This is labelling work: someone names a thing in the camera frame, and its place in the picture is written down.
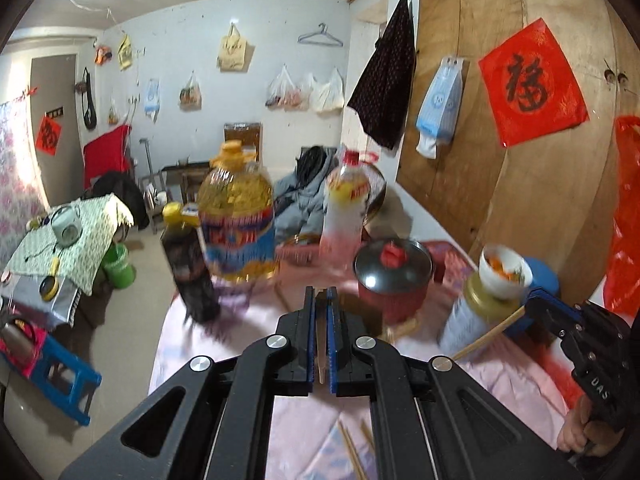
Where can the red plastic bag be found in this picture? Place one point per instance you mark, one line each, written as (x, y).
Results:
(621, 285)

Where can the gold-lid tin can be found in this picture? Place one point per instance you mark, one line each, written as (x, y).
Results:
(474, 313)

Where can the right hand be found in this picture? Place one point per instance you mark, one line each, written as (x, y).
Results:
(581, 434)

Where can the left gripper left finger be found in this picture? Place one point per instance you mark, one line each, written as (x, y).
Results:
(296, 375)

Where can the red pot with lid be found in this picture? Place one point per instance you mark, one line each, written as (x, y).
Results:
(393, 276)

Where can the black dotted hanging cloth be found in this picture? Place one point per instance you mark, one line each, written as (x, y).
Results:
(382, 94)

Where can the red cloth on chair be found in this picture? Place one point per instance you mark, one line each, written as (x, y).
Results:
(108, 152)

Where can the wire clothes hanger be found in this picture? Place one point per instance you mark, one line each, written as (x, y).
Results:
(321, 38)

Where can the green patterned side tablecloth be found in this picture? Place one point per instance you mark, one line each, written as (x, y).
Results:
(100, 217)

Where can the dark soy sauce bottle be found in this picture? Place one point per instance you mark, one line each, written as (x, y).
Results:
(182, 248)

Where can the floral curtain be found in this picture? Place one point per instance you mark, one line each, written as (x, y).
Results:
(21, 191)

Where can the metal kettle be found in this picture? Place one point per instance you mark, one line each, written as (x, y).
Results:
(20, 338)

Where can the clear red-capped bottle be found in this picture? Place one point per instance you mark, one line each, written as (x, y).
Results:
(345, 206)

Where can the blue plastic stool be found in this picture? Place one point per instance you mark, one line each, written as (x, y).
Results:
(65, 380)

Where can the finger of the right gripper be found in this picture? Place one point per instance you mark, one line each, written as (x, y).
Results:
(540, 309)

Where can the grey jacket on chair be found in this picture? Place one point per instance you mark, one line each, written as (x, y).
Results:
(299, 196)

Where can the blue tissue pack hanging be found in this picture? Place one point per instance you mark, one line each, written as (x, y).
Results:
(439, 111)

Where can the large cooking oil bottle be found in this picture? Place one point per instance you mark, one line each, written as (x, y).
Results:
(236, 211)

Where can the yellow small pan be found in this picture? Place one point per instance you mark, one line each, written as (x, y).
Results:
(48, 287)

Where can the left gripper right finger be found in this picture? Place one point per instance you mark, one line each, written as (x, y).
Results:
(350, 369)

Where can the blue-lid plastic jar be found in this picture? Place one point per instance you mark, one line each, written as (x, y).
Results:
(543, 277)

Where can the white bowl with food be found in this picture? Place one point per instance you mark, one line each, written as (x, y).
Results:
(504, 273)

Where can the beige tote bag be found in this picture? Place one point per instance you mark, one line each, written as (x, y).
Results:
(232, 51)

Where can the white plastic bags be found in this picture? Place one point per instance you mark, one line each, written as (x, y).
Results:
(319, 97)

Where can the small red door poster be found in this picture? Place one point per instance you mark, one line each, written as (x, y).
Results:
(48, 136)

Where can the green bucket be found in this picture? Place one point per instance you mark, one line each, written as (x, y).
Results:
(117, 267)

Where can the red fu paper poster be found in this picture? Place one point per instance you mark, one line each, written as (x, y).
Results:
(532, 90)

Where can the small green rice cooker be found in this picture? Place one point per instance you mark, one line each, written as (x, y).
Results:
(66, 225)

